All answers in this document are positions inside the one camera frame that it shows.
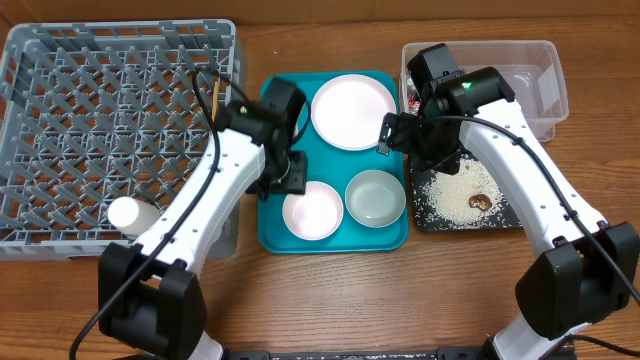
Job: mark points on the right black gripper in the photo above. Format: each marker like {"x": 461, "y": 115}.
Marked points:
{"x": 400, "y": 130}

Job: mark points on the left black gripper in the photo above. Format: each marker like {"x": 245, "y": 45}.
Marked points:
{"x": 295, "y": 180}

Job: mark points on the red snack wrapper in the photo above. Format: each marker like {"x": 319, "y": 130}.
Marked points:
{"x": 413, "y": 100}

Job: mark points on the white round plate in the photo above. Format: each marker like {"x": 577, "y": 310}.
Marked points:
{"x": 346, "y": 108}

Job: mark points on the pink white small bowl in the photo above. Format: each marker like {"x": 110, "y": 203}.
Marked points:
{"x": 315, "y": 215}

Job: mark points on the grey bowl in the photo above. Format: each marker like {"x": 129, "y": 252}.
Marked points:
{"x": 375, "y": 198}

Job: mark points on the pile of white rice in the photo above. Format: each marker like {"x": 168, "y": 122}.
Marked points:
{"x": 460, "y": 192}

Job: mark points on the wooden chopstick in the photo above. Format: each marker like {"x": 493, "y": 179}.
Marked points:
{"x": 215, "y": 98}

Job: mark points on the brown food scrap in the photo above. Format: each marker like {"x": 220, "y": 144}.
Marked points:
{"x": 481, "y": 202}

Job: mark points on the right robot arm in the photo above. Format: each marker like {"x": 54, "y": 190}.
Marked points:
{"x": 584, "y": 267}

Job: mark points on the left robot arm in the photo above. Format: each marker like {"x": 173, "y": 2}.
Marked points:
{"x": 149, "y": 293}

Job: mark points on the black food waste tray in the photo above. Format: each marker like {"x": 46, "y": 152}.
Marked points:
{"x": 425, "y": 220}

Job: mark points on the clear plastic waste bin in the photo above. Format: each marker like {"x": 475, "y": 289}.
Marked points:
{"x": 533, "y": 70}

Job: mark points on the teal plastic serving tray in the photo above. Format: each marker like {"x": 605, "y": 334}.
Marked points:
{"x": 336, "y": 168}

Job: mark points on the white cup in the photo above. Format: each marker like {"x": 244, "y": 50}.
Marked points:
{"x": 132, "y": 217}

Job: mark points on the grey plastic dish rack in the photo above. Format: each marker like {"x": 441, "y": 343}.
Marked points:
{"x": 91, "y": 112}

